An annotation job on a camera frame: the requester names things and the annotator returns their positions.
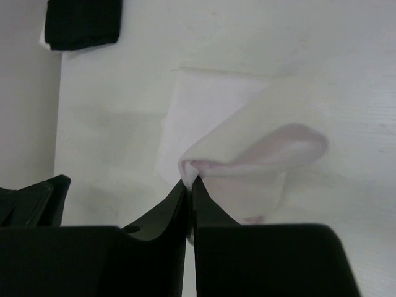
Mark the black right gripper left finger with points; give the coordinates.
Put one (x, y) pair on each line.
(148, 259)

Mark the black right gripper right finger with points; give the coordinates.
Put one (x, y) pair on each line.
(265, 260)

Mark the folded black tank top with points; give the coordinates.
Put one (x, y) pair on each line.
(88, 23)

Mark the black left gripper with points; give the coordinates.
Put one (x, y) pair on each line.
(40, 204)

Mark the light pink tank top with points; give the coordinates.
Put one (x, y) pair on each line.
(240, 134)

